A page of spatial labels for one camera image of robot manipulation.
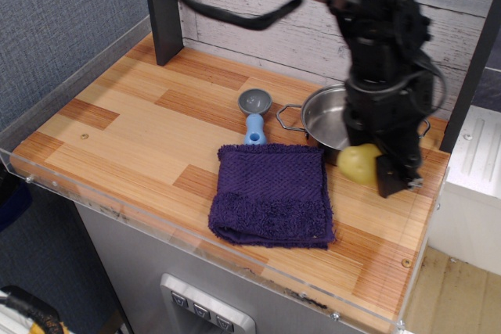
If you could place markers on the stainless steel pot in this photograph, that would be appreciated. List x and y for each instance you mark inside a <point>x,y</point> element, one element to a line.
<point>320,118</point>

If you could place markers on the white drawer unit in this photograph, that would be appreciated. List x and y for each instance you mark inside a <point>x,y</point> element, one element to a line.
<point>466,225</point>

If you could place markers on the blue grey ice cream scoop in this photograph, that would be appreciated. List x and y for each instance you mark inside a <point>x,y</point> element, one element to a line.
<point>255,103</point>

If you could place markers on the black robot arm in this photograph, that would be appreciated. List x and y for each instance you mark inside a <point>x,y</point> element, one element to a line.
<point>385,37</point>

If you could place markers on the grey toy kitchen cabinet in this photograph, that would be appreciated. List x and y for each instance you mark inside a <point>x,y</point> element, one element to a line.
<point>283,290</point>

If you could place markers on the dark grey left post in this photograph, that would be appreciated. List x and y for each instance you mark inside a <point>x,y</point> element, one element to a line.
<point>166,28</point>

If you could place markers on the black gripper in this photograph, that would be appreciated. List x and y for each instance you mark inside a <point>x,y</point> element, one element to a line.
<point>388,115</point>

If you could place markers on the silver dispenser button panel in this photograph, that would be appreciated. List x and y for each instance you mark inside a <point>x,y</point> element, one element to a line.
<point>195,311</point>

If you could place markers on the yellow toy potato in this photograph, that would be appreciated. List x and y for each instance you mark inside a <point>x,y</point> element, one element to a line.
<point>359,163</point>

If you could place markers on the purple folded towel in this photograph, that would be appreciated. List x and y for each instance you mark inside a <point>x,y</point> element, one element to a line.
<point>272,195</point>

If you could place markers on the clear acrylic edge guard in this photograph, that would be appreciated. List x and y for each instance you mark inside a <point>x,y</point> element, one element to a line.
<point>136,150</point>

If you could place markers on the dark grey right post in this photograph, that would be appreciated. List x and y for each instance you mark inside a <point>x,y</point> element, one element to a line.
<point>477,64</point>

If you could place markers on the dark grey post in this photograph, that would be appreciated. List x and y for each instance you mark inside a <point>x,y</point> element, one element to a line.
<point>166,28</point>
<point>477,64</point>

